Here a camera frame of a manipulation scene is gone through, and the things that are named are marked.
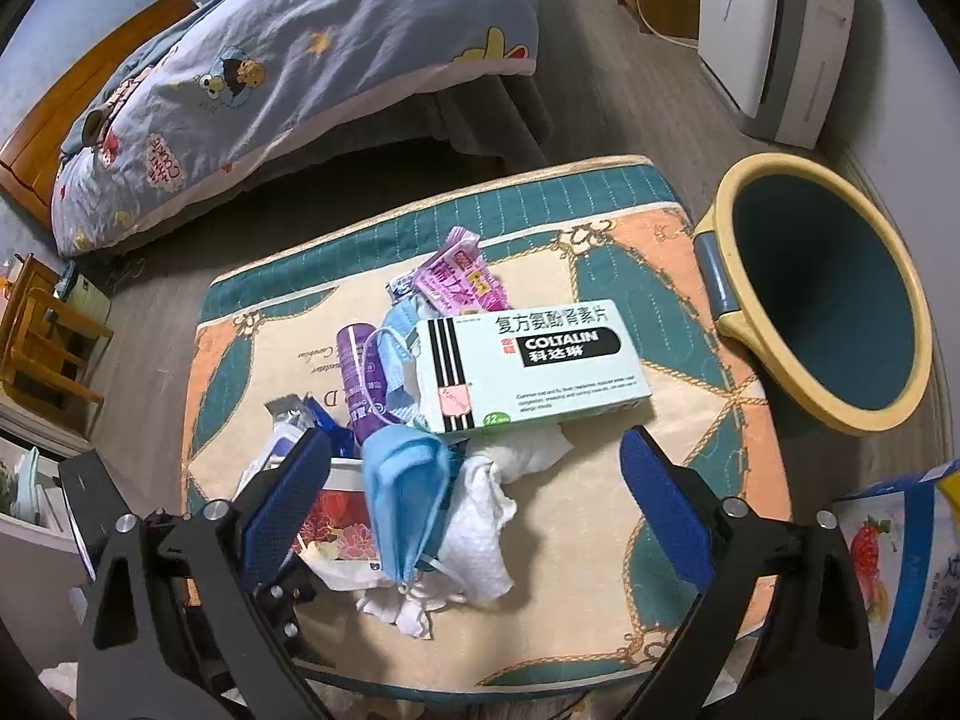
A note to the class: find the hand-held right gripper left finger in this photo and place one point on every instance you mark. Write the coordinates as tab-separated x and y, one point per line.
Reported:
289	495

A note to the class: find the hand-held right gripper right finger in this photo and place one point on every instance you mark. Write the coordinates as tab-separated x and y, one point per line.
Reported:
660	495

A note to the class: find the blue face mask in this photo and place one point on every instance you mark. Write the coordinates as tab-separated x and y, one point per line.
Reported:
394	382
405	487

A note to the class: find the yellow bin with teal inside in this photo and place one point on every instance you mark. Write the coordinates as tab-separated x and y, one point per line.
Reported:
817	300

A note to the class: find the purple plastic wrapper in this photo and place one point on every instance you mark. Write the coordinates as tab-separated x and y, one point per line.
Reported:
457	281

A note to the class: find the blue white foil packet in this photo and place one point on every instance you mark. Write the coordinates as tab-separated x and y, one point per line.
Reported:
289	435

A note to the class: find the red floral printed box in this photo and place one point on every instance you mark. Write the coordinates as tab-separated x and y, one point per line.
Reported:
341	525

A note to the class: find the teal and orange patterned mat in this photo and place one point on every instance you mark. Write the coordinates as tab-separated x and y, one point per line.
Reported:
600	562

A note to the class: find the purple tube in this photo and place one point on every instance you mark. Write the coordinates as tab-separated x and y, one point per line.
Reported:
352	375

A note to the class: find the crumpled white paper towel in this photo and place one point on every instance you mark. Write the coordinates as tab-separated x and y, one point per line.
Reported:
472	532
525	454

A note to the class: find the pale green medicine box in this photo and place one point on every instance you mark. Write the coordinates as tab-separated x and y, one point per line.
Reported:
525	375

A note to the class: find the black flat panel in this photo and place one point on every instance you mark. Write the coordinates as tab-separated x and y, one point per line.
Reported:
86	495

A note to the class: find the small blue white sachet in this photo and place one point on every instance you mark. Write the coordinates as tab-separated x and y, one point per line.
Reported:
401	289

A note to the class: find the blue strawberry printed bag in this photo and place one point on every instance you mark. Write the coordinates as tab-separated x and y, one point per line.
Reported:
907	577

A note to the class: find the white shelf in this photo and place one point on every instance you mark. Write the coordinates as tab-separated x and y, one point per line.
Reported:
30	532

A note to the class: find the pale green container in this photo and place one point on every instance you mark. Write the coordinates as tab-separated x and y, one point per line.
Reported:
86	292

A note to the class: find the wooden stool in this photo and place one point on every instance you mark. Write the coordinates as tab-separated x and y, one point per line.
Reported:
37	330

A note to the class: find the grey bed skirt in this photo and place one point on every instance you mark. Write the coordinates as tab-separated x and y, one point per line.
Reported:
450	120

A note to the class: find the cartoon printed blanket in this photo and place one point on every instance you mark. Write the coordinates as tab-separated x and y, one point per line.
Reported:
300	52

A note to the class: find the wooden bed headboard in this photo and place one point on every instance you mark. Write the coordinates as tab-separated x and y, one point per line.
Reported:
67	105

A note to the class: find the white floor appliance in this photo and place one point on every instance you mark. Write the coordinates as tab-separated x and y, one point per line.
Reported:
750	30

